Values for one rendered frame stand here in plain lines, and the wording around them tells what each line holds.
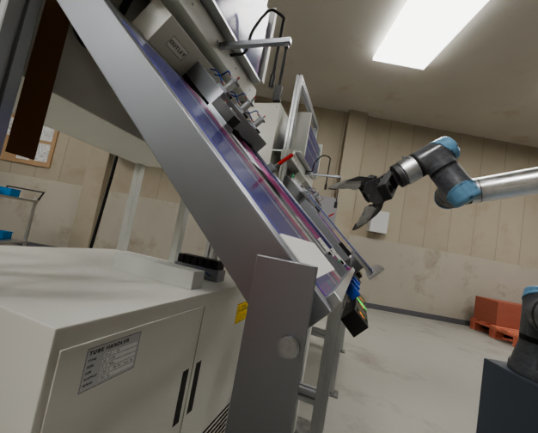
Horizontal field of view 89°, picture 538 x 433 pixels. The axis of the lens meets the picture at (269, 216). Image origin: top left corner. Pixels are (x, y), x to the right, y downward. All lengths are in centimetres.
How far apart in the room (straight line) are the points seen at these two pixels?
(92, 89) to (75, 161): 472
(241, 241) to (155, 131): 18
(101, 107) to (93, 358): 59
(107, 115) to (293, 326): 75
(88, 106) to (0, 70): 27
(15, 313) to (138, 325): 16
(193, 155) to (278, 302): 19
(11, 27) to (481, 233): 569
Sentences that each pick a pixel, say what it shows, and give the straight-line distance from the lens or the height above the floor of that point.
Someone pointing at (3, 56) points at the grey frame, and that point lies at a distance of 61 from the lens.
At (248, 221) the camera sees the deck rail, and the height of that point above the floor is 79.
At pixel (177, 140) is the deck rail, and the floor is 87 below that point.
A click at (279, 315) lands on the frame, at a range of 22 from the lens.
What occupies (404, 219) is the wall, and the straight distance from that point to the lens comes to 503.
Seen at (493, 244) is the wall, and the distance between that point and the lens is 585.
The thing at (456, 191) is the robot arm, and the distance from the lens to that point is 87.
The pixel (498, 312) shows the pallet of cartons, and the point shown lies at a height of 35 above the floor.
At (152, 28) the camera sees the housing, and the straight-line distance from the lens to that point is 80.
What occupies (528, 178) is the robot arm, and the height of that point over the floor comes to 107.
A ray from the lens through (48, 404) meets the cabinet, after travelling 49.
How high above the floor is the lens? 77
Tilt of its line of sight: 5 degrees up
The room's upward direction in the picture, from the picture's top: 10 degrees clockwise
